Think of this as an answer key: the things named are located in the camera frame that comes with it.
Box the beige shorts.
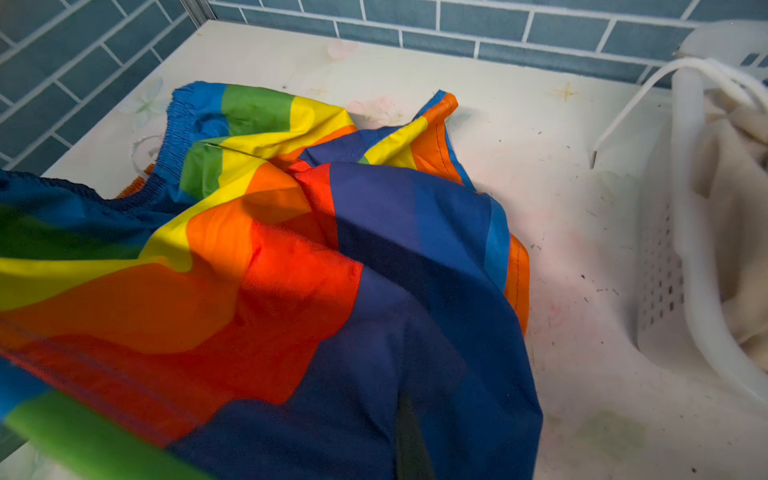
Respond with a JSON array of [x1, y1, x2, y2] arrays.
[[692, 89, 767, 370]]

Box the white plastic laundry basket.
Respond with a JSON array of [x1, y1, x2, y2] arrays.
[[589, 19, 768, 415]]

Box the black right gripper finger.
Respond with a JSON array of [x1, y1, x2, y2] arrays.
[[395, 394, 435, 480]]

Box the rainbow striped shorts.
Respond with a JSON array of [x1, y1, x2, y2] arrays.
[[1, 82, 543, 479]]

